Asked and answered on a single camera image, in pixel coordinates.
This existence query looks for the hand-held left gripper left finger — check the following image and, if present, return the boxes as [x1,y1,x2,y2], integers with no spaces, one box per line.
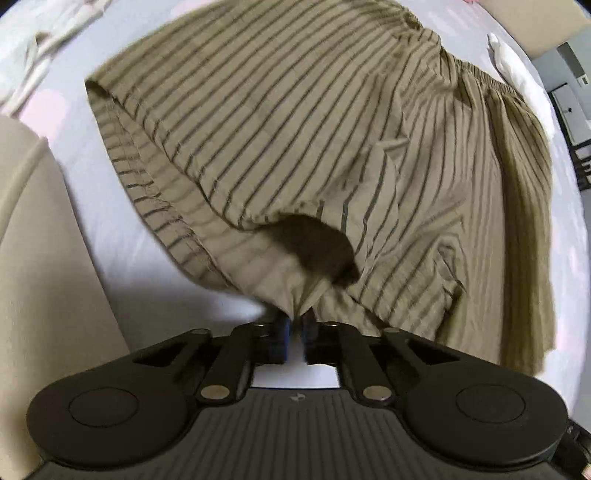
[130,315,291,407]

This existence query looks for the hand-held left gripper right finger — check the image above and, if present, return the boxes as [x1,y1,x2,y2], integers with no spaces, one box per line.
[302,314,462,407]

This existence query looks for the olive striped shorts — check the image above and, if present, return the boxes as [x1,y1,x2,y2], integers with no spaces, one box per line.
[84,0,557,376]

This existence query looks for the light grey bed sheet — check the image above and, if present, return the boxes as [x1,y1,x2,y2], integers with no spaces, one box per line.
[0,0,583,391]

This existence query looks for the beige padded headboard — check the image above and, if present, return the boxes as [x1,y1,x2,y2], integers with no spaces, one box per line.
[0,114,131,476]

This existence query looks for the white folded cloth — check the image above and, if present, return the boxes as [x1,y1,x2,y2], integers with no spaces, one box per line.
[487,32,541,97]

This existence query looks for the grey cabinet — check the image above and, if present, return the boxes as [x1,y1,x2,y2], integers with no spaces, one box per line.
[531,41,591,190]

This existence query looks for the white crumpled cloth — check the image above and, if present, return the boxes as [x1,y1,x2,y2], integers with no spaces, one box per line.
[0,0,114,114]

